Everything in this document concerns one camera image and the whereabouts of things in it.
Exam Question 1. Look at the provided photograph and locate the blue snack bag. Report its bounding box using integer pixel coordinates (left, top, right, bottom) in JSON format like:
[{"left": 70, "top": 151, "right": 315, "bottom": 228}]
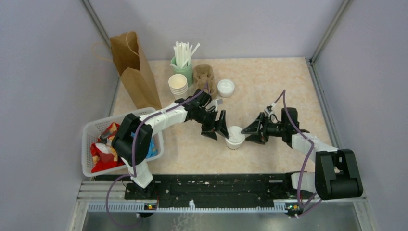
[{"left": 131, "top": 133, "right": 158, "bottom": 159}]

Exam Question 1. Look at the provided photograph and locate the white paper coffee cup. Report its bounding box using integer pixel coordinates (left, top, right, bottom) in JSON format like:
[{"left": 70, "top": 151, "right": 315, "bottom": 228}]
[{"left": 225, "top": 126, "right": 245, "bottom": 150}]

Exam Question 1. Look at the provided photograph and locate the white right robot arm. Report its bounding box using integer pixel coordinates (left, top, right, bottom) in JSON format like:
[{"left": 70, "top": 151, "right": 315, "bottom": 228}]
[{"left": 241, "top": 107, "right": 363, "bottom": 200}]

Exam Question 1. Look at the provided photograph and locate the brown pulp cup carrier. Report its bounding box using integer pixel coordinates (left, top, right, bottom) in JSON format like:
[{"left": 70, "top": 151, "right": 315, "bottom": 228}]
[{"left": 193, "top": 64, "right": 217, "bottom": 99}]

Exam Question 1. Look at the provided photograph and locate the aluminium frame rail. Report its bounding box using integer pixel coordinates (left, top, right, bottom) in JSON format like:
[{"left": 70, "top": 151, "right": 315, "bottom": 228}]
[{"left": 70, "top": 175, "right": 379, "bottom": 231}]

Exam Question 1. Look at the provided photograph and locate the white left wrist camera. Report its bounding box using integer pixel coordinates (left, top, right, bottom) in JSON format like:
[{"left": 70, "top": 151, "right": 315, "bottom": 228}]
[{"left": 205, "top": 99, "right": 223, "bottom": 112}]

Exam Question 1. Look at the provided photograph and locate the brown paper bag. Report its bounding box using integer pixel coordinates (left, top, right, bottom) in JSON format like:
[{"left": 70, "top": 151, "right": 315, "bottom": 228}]
[{"left": 92, "top": 31, "right": 162, "bottom": 110}]

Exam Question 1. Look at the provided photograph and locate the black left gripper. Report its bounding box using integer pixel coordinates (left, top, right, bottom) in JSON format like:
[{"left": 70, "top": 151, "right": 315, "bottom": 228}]
[{"left": 194, "top": 107, "right": 229, "bottom": 140}]

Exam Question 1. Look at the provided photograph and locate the white paper straws bundle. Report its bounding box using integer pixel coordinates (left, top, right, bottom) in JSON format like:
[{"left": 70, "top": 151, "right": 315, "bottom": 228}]
[{"left": 170, "top": 41, "right": 200, "bottom": 69}]

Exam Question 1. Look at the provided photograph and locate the white plastic cup lid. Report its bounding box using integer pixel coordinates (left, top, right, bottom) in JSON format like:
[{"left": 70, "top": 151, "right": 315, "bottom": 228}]
[{"left": 226, "top": 126, "right": 245, "bottom": 144}]

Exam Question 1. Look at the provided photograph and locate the stack of white lids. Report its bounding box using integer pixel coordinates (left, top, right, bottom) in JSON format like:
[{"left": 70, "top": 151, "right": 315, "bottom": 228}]
[{"left": 217, "top": 79, "right": 235, "bottom": 98}]

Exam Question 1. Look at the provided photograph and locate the white plastic basket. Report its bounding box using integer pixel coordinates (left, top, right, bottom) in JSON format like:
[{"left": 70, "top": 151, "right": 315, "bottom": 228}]
[{"left": 81, "top": 107, "right": 164, "bottom": 177}]

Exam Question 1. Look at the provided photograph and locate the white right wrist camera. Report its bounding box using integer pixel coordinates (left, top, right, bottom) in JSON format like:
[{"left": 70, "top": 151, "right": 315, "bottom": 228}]
[{"left": 264, "top": 105, "right": 275, "bottom": 116}]

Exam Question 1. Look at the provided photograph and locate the green straw holder cup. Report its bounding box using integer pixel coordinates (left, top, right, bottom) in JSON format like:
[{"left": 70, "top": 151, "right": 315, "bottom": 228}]
[{"left": 171, "top": 62, "right": 194, "bottom": 87}]

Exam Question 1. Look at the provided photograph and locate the red snack bag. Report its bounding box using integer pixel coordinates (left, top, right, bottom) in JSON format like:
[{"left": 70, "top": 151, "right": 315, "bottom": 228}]
[{"left": 90, "top": 122, "right": 125, "bottom": 173}]

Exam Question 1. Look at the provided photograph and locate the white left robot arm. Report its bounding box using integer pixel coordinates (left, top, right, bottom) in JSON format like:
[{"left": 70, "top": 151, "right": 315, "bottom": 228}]
[{"left": 112, "top": 89, "right": 230, "bottom": 199}]

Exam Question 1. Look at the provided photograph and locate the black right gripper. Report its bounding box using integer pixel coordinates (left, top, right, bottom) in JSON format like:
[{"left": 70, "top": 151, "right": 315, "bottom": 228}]
[{"left": 241, "top": 112, "right": 286, "bottom": 145}]

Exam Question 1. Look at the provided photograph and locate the stack of white paper cups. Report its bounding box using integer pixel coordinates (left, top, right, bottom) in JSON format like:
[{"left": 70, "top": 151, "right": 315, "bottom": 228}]
[{"left": 168, "top": 74, "right": 188, "bottom": 99}]

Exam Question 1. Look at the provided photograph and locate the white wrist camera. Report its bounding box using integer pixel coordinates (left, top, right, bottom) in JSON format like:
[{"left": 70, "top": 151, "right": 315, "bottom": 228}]
[
  {"left": 205, "top": 99, "right": 223, "bottom": 112},
  {"left": 264, "top": 105, "right": 275, "bottom": 116}
]

